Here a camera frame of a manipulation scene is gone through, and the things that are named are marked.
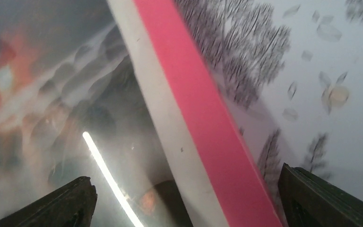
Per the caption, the pink wooden picture frame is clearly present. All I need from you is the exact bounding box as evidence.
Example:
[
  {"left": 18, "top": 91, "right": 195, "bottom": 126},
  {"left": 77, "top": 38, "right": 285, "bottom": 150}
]
[{"left": 135, "top": 0, "right": 282, "bottom": 227}]

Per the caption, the floral patterned tablecloth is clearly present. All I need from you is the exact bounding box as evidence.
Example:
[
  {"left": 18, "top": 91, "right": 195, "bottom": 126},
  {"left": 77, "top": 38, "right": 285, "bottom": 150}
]
[{"left": 175, "top": 0, "right": 363, "bottom": 226}]

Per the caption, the clear acrylic sheet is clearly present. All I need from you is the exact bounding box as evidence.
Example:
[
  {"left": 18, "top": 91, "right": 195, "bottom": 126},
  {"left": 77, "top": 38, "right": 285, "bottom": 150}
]
[{"left": 0, "top": 0, "right": 192, "bottom": 227}]

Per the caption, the white mat board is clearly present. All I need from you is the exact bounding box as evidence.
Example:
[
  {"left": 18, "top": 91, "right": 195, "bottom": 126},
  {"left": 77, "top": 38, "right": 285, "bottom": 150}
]
[{"left": 108, "top": 0, "right": 228, "bottom": 227}]

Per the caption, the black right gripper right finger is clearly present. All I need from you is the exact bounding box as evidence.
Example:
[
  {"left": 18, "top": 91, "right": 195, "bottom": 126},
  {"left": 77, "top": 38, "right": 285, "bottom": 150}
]
[{"left": 278, "top": 163, "right": 363, "bottom": 227}]

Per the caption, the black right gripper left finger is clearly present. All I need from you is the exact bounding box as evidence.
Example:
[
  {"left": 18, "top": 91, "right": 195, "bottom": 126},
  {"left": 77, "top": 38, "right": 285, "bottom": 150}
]
[{"left": 0, "top": 176, "right": 97, "bottom": 227}]

